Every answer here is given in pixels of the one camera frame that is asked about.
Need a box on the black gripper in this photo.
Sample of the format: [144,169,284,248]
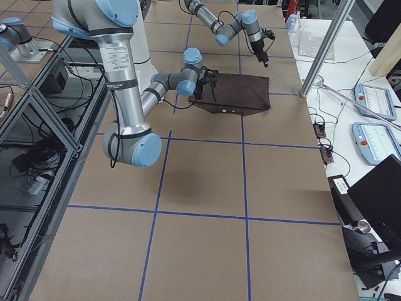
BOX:
[252,42,269,68]
[194,66,219,104]

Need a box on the dark brown t-shirt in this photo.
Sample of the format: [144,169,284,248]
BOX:
[188,73,271,116]

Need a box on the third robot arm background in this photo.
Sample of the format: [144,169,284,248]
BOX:
[1,17,53,63]

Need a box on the clear plastic tray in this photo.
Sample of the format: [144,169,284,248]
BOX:
[296,27,328,58]

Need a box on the orange black connector block upper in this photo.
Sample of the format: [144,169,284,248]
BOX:
[313,123,326,139]

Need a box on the orange black connector block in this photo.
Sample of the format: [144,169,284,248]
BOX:
[320,145,334,166]
[313,123,326,139]

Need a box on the orange black connector block lower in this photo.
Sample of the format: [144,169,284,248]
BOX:
[320,145,334,166]

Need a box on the upper teach pendant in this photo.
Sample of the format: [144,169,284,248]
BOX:
[354,84,397,121]

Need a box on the teach pendant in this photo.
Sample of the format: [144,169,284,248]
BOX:
[352,122,400,166]
[354,84,397,121]

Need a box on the wooden board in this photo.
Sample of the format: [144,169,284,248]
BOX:
[369,25,401,77]

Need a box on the lower teach pendant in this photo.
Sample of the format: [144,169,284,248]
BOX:
[352,122,400,166]

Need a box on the black box with white label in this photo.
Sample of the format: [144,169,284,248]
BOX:
[328,175,351,201]

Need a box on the black laptop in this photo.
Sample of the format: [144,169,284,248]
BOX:
[348,155,400,249]

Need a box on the metal cup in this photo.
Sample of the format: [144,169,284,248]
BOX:
[356,219,372,235]

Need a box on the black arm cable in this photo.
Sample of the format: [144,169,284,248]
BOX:
[162,90,200,110]

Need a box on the aluminium frame post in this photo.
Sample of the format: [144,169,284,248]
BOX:
[300,0,355,98]

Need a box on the black camera stand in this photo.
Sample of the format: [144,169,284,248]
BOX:
[342,227,400,288]

